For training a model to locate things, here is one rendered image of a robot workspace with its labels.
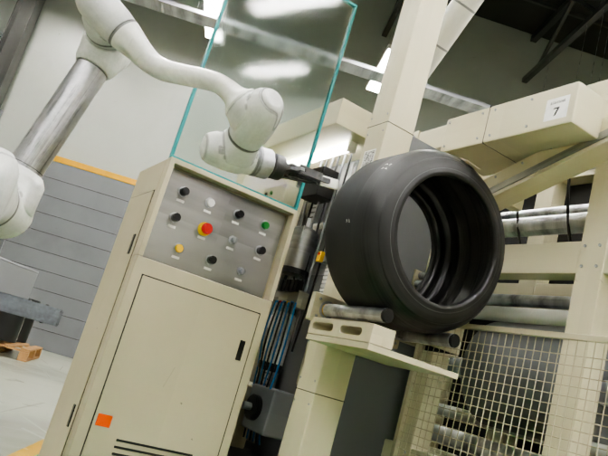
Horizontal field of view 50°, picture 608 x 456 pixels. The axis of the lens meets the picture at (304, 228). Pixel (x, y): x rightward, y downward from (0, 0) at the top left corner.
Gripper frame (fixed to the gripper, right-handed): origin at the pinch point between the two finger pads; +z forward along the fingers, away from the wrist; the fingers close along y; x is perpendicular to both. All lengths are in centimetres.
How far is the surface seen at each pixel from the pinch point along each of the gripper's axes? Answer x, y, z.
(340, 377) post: 59, 26, 33
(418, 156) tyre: -13.9, -9.8, 25.6
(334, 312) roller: 38.0, 15.6, 19.4
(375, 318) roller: 38.4, -6.9, 19.6
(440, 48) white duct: -89, 51, 78
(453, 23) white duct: -99, 44, 78
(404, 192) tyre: -0.3, -12.8, 19.8
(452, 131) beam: -39, 20, 64
